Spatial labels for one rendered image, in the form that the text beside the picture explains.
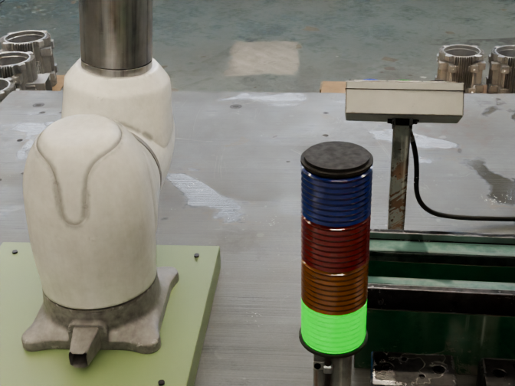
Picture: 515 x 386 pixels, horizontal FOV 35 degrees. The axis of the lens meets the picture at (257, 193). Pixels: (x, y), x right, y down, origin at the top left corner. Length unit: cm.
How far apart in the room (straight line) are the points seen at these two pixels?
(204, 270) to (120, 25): 37
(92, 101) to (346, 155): 55
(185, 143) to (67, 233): 73
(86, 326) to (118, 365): 6
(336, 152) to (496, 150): 103
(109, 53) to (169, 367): 42
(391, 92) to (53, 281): 54
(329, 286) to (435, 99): 56
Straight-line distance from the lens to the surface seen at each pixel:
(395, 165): 128
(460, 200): 151
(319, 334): 75
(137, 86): 116
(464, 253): 113
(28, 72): 310
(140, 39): 116
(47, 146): 102
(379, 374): 101
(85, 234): 102
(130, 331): 109
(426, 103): 123
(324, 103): 190
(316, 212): 68
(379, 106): 122
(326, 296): 73
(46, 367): 110
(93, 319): 109
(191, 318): 114
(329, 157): 68
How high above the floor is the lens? 152
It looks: 28 degrees down
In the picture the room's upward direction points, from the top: 2 degrees counter-clockwise
